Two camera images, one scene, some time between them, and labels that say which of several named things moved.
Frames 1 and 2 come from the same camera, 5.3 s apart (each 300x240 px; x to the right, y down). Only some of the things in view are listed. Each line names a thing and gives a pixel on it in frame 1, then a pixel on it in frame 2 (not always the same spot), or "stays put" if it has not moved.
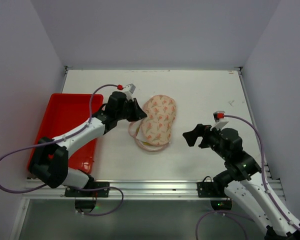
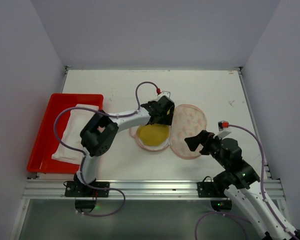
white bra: [140, 134] -> [76, 121]
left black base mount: [88, 205] stays put
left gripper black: [131, 110] -> [165, 113]
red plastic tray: [68, 112] stays put
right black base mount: [216, 191] stays put
